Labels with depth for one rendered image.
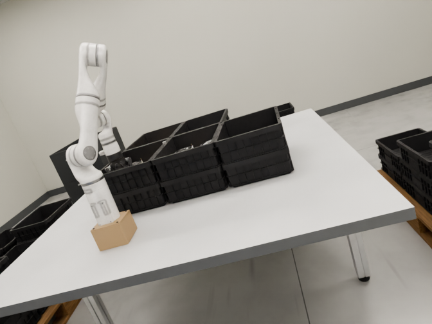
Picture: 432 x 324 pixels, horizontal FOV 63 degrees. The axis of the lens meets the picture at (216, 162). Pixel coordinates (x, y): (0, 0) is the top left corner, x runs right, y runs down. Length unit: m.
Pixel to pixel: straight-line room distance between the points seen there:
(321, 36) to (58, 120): 3.92
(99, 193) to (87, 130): 0.25
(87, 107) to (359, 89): 4.26
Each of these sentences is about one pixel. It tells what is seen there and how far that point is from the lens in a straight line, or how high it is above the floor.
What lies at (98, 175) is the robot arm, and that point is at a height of 0.98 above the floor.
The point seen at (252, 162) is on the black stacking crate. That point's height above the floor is 0.80.
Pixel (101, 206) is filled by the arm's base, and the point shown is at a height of 0.87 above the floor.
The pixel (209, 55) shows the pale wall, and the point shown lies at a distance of 4.96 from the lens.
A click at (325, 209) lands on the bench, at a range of 1.21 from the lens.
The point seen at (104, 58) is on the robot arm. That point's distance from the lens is 1.54.
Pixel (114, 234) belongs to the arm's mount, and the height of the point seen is 0.75.
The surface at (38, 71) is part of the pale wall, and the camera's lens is 5.74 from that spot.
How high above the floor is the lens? 1.28
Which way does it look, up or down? 17 degrees down
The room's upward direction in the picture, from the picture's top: 19 degrees counter-clockwise
